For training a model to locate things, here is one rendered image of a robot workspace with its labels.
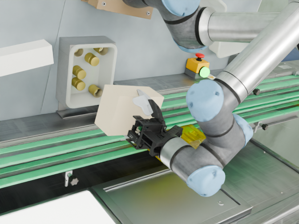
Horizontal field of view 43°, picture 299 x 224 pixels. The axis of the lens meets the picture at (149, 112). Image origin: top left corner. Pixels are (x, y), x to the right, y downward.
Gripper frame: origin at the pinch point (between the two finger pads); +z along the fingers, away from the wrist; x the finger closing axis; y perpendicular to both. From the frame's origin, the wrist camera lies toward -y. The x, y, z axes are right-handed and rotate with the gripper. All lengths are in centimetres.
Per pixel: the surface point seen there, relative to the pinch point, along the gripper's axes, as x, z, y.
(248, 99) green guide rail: 4, 21, -84
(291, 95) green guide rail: -1, 16, -112
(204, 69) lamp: -7, 27, -55
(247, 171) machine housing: 28, -1, -71
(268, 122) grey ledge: 18, 24, -116
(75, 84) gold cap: 4.8, 30.4, 1.7
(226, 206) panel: 29, -15, -41
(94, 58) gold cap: -5.4, 29.5, -2.4
